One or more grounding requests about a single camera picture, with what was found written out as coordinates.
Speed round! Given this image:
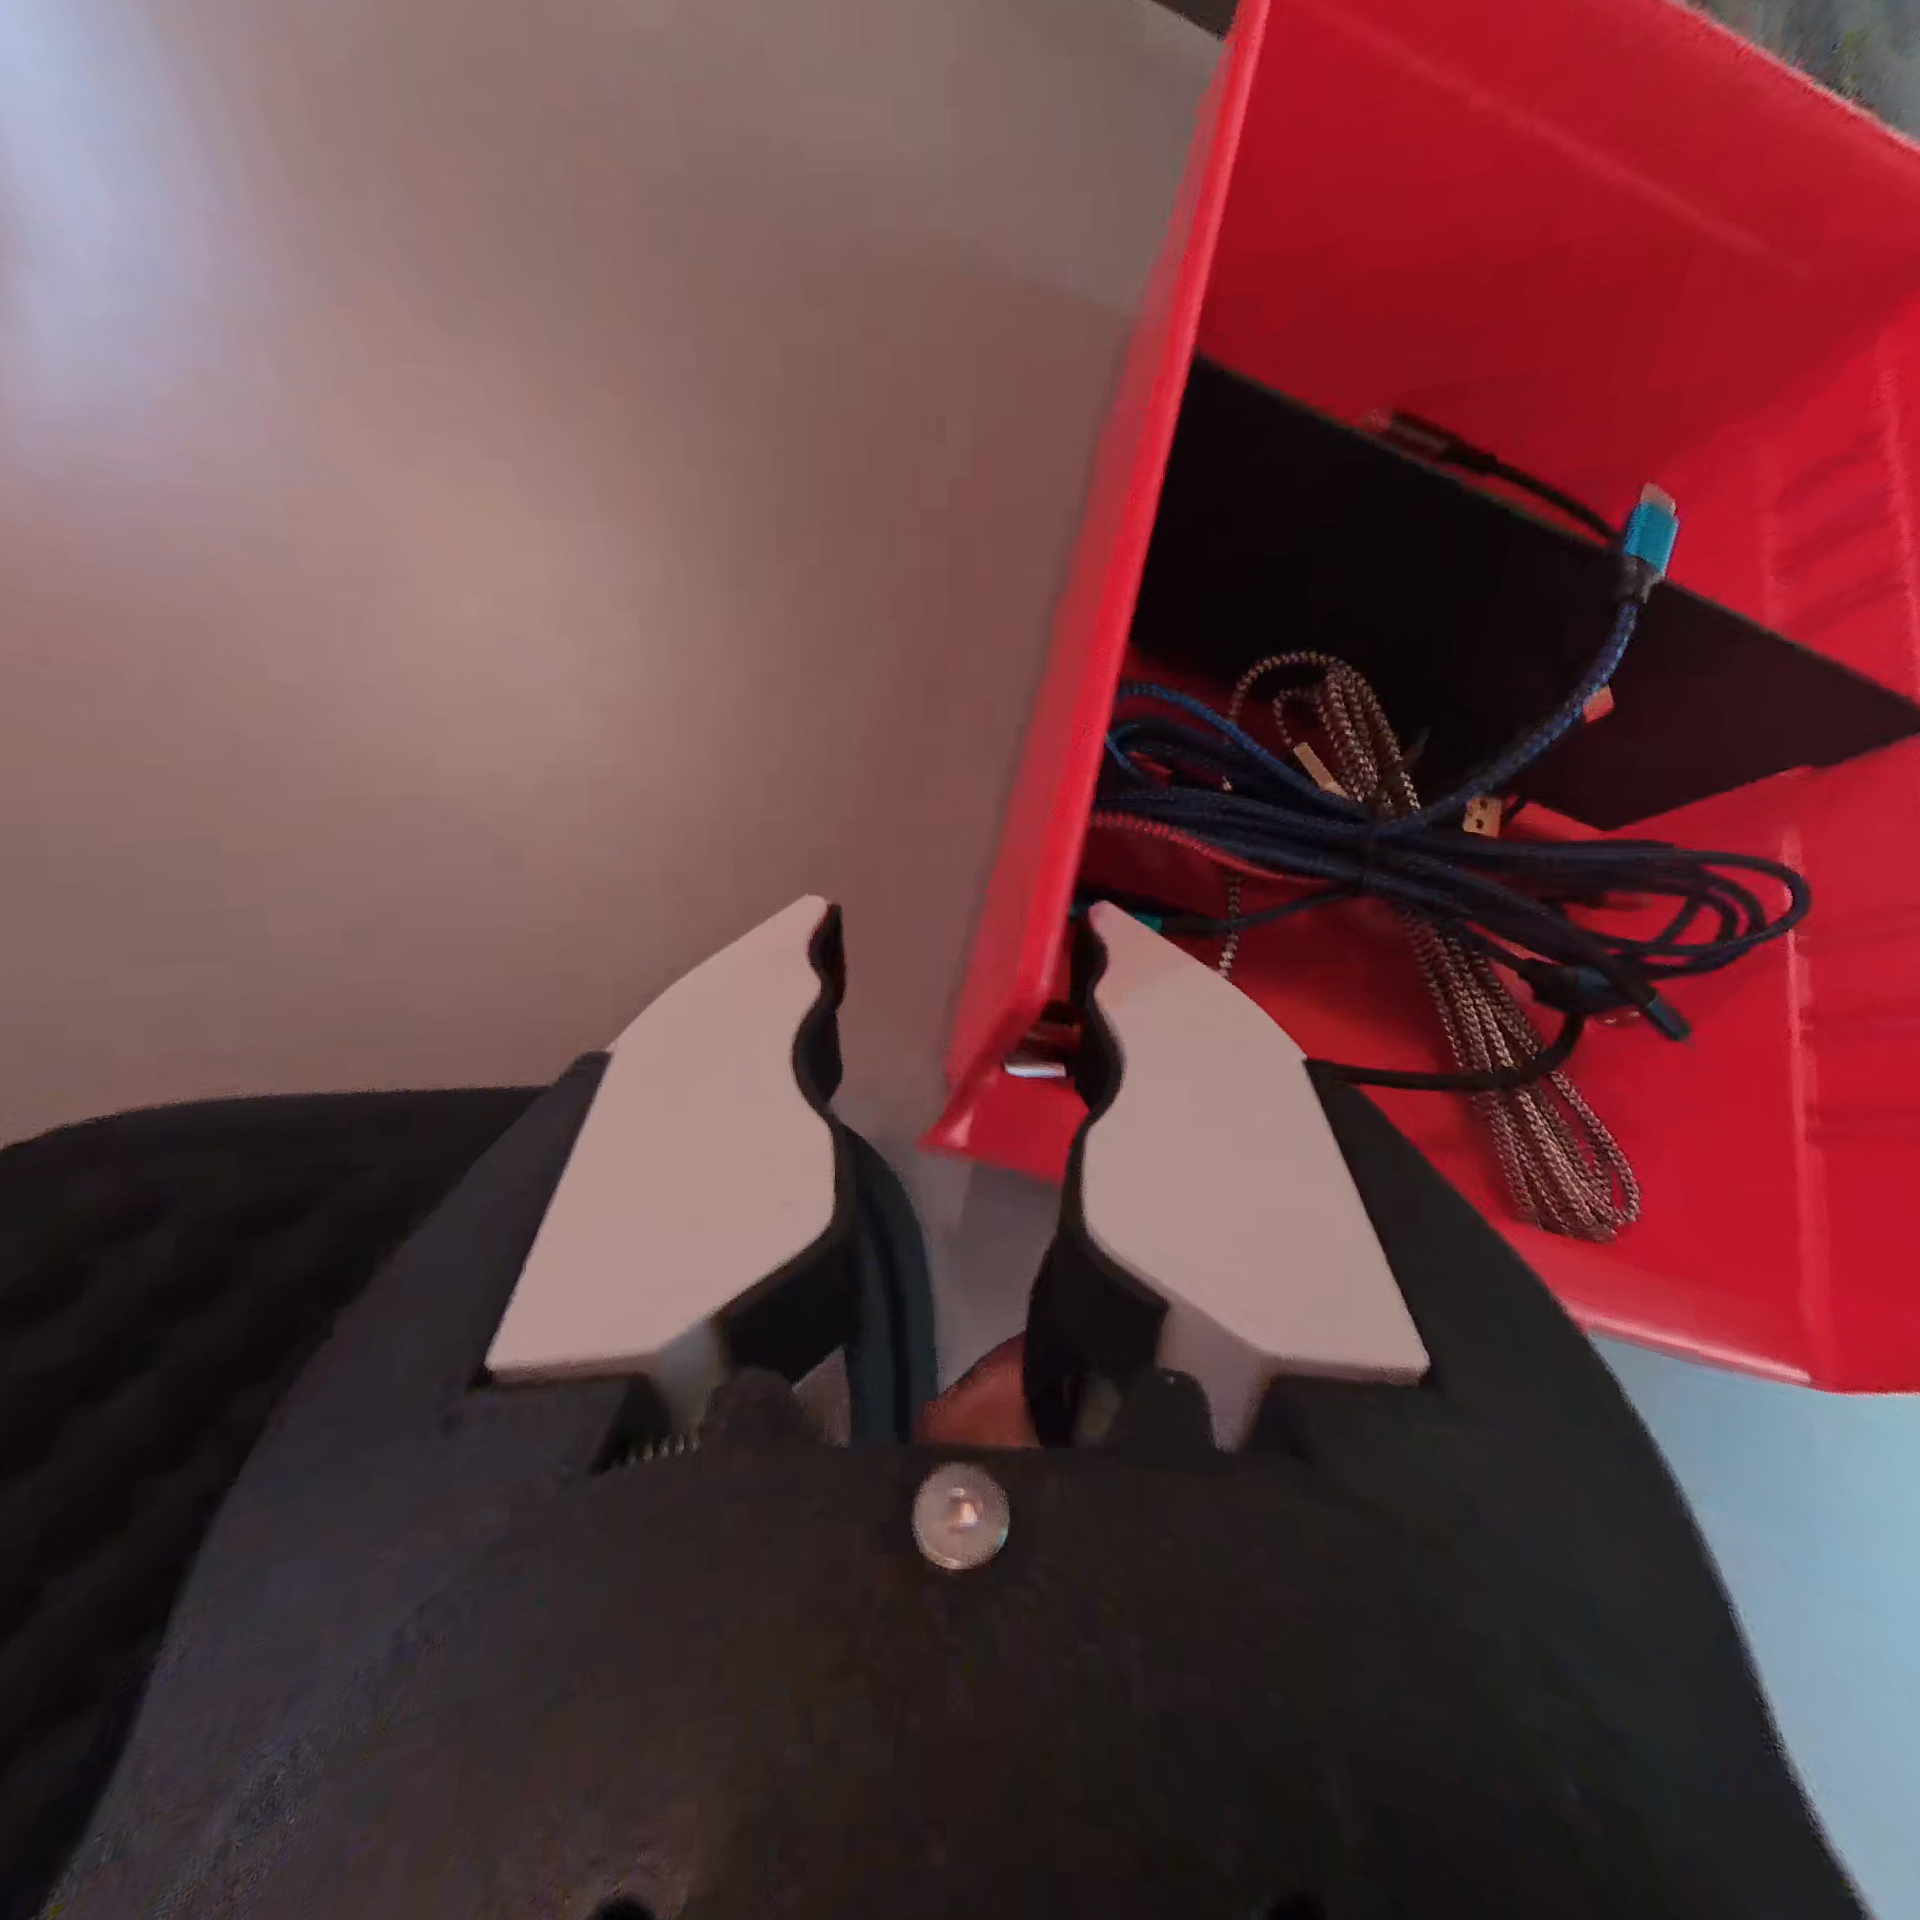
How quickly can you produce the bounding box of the dark blue cable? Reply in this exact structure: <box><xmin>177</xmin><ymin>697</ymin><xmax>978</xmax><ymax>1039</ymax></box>
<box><xmin>833</xmin><ymin>1125</ymin><xmax>939</xmax><ymax>1448</ymax></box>

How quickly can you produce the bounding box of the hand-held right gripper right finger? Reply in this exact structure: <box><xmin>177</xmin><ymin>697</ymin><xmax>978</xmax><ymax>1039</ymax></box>
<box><xmin>1054</xmin><ymin>896</ymin><xmax>1430</xmax><ymax>1445</ymax></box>

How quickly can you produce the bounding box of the black wrist rest pad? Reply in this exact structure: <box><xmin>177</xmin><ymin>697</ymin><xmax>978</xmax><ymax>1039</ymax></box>
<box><xmin>0</xmin><ymin>1087</ymin><xmax>587</xmax><ymax>1920</ymax></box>

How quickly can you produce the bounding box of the person's right hand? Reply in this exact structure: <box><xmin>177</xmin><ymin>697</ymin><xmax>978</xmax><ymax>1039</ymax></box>
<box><xmin>920</xmin><ymin>1342</ymin><xmax>1037</xmax><ymax>1448</ymax></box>

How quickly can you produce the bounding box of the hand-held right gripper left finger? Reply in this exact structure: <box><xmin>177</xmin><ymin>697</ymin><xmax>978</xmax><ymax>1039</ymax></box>
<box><xmin>484</xmin><ymin>894</ymin><xmax>866</xmax><ymax>1414</ymax></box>

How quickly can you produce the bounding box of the thin black cable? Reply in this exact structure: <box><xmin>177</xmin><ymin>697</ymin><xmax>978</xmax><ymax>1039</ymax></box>
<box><xmin>1320</xmin><ymin>1007</ymin><xmax>1594</xmax><ymax>1097</ymax></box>

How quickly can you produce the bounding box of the brown braided cable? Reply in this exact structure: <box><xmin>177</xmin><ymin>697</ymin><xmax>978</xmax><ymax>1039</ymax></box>
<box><xmin>1222</xmin><ymin>650</ymin><xmax>1643</xmax><ymax>1244</ymax></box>

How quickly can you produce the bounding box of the black bin divider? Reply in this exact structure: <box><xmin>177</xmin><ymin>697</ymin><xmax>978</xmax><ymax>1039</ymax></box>
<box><xmin>1125</xmin><ymin>352</ymin><xmax>1920</xmax><ymax>833</ymax></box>

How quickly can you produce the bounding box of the red divided plastic bin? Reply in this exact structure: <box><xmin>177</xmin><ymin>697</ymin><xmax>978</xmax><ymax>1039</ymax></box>
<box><xmin>921</xmin><ymin>0</ymin><xmax>1920</xmax><ymax>1396</ymax></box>

